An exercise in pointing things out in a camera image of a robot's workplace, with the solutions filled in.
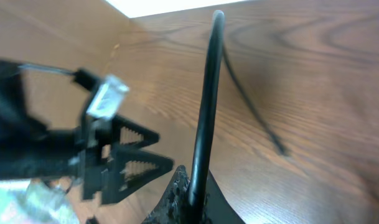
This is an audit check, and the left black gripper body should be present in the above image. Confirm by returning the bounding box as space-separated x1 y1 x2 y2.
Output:
75 118 112 200

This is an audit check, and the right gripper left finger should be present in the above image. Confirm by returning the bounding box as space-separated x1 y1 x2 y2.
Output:
142 165 189 224

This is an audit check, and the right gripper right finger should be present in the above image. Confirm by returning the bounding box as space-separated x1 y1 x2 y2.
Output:
204 171 245 224

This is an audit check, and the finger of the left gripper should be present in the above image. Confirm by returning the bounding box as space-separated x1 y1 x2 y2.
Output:
101 146 174 205
111 115 160 148

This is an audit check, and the long black USB cable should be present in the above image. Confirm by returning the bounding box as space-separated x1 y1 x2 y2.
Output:
186 9 289 218

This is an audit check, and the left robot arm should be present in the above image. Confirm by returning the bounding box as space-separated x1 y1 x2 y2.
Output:
0 59 174 205

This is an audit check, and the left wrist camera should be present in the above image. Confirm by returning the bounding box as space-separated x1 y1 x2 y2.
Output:
86 74 129 120

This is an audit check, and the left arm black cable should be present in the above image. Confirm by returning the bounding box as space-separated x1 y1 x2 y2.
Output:
17 63 100 91

